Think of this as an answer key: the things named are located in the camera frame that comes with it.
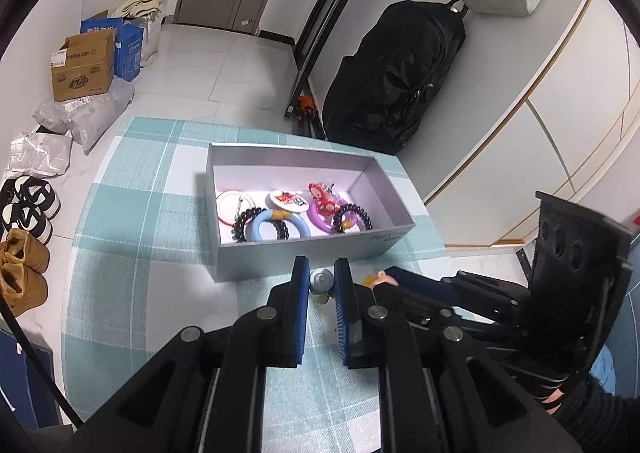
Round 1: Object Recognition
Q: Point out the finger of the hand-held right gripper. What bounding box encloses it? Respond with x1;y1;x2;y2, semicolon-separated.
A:
384;267;533;306
371;284;531;339

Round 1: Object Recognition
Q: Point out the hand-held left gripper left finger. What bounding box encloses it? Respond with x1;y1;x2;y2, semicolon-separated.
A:
75;256;311;453

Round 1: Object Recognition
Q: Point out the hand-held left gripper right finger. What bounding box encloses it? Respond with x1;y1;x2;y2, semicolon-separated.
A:
334;257;586;453

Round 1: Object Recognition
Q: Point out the small yellow pink charm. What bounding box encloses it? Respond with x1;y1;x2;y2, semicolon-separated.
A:
362;270;398;290

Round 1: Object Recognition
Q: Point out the small grey charm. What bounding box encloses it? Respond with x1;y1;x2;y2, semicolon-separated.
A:
309;268;336;305

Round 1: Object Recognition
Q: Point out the silver cardboard box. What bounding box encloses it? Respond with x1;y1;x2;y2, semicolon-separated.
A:
204;142;417;284

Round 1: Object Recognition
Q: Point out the black spiral hair tie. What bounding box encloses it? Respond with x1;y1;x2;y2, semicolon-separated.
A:
231;205;292;245
331;203;373;235

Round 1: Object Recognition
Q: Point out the blue plastic ring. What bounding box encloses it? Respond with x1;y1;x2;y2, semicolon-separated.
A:
251;210;311;243

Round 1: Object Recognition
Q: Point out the red doll keychain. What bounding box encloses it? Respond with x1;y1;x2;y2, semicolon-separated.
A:
307;181;343;218

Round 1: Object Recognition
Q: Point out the printed white round badge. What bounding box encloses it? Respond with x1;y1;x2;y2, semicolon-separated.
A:
269;189;310;211

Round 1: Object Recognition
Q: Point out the person's right forearm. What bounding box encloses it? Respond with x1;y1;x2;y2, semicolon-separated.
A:
555;373;640;453

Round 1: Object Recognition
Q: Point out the light blue cloth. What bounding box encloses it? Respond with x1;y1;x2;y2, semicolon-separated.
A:
590;345;621;396

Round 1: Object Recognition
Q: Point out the white round badge red rim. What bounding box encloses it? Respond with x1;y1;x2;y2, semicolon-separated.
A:
216;189;256;226

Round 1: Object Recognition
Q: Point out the white cabinet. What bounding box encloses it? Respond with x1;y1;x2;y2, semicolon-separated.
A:
425;0;640;254

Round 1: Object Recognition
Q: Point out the teal checked tablecloth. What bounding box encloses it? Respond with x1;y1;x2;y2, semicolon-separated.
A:
60;117;451;453

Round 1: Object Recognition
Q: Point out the black backpack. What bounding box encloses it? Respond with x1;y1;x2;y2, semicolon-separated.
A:
322;0;468;156

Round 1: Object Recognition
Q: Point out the brown boot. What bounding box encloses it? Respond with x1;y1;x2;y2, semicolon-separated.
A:
0;258;48;318
0;229;50;271

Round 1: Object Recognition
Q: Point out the grey plastic parcel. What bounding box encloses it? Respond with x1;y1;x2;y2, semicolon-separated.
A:
34;78;136;156

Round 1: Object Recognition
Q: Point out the dark blue box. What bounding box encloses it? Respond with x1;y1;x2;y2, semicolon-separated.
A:
0;330;63;429

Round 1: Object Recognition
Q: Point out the black tripod stand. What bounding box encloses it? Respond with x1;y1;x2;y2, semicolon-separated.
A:
282;0;396;138

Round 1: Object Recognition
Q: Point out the white plastic parcel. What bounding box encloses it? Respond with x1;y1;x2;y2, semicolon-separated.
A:
7;131;73;178

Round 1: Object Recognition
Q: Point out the blue cardboard box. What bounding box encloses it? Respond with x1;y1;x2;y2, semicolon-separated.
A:
80;8;146;84

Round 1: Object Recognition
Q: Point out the white tote bag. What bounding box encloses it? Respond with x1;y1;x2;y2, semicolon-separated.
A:
112;0;166;68

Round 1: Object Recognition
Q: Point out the brown cardboard box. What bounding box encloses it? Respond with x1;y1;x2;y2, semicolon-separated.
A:
50;29;117;102

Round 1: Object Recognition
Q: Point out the purple plastic ring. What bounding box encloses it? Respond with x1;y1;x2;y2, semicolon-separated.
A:
307;192;358;235

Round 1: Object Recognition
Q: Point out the black cable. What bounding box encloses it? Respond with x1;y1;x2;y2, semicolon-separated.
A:
0;298;85;429

